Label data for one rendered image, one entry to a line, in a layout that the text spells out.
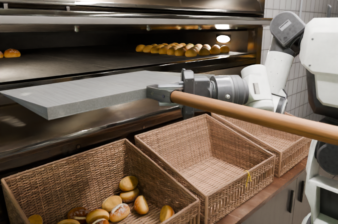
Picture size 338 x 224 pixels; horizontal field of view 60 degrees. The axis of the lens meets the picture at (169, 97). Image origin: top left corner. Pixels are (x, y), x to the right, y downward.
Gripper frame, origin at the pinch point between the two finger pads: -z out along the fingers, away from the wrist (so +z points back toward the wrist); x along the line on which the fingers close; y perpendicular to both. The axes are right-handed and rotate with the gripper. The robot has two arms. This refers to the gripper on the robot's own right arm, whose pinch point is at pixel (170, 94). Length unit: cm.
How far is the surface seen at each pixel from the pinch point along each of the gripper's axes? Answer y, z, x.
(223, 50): -138, 61, -2
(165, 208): -34, 3, -57
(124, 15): -50, -10, 20
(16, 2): -32, -43, 24
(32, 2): -34, -39, 24
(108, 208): -41, -20, -58
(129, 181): -51, -11, -53
